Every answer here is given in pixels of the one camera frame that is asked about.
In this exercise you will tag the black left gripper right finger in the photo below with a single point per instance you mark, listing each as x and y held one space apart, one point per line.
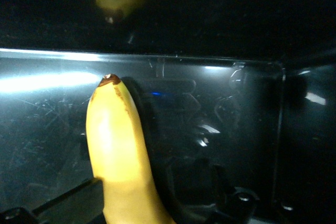
236 200

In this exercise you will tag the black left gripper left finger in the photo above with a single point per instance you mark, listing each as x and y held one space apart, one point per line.
78 203

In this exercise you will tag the yellow banana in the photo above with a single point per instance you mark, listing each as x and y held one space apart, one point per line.
118 142

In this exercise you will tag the black plastic box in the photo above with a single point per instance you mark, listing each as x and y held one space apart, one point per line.
236 103

